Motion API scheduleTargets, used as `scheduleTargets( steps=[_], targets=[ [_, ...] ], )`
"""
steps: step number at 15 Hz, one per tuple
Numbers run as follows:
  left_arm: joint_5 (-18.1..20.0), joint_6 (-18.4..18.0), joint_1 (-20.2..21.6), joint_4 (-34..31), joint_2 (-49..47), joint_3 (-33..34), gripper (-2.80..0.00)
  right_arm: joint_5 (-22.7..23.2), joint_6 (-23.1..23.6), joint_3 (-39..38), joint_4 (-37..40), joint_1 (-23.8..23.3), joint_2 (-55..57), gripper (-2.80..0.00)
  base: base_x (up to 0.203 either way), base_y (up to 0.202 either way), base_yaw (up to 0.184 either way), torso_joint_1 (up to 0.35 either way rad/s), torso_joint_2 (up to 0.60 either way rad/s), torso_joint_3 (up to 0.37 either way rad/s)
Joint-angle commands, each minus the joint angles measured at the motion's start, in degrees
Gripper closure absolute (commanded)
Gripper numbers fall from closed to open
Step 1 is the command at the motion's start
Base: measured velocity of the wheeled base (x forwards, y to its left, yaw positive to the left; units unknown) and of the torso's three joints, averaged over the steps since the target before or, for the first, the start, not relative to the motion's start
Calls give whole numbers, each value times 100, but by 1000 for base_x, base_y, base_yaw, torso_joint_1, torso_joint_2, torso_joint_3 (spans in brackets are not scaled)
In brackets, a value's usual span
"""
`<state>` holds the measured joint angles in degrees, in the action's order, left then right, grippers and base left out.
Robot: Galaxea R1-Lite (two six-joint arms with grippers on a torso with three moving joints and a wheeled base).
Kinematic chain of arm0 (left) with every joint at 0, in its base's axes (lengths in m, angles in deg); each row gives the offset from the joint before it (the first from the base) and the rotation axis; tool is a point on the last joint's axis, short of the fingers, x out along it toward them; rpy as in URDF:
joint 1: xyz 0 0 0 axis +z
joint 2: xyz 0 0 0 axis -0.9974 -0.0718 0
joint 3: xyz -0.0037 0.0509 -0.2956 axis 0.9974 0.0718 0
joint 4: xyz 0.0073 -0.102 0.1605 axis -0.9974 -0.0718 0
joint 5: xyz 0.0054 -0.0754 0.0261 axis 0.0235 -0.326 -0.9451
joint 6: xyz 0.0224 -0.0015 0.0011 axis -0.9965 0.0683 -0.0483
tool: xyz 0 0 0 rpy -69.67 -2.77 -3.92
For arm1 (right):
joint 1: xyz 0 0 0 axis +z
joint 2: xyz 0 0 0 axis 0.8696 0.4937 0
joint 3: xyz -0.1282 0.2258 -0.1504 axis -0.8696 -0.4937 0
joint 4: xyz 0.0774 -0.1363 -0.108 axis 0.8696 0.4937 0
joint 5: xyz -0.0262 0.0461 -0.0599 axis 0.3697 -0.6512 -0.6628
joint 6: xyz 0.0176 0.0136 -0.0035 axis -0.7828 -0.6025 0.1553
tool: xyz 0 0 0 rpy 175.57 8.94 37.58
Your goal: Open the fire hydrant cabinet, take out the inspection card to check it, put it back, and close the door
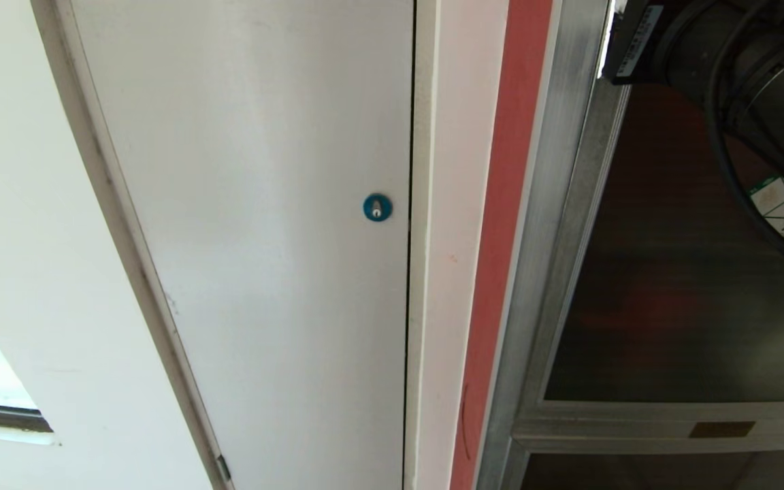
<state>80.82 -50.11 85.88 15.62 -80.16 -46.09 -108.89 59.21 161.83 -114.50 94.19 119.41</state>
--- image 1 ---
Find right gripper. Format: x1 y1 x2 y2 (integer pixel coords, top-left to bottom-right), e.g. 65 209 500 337
602 0 728 87

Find red fire hydrant cabinet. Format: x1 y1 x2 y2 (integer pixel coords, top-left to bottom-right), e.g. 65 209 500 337
449 0 632 490

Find small brass plate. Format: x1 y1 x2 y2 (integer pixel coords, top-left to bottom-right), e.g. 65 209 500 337
688 421 757 439

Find blue round door lock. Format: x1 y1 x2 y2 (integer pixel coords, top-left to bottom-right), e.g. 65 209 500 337
363 193 393 223

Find low glass cabinet panel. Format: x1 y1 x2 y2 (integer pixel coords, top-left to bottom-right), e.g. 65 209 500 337
519 452 784 490

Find white door frame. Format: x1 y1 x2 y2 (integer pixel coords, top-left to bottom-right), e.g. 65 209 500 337
402 0 510 490

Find white flush door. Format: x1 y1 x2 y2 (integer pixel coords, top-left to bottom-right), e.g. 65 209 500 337
69 0 415 490

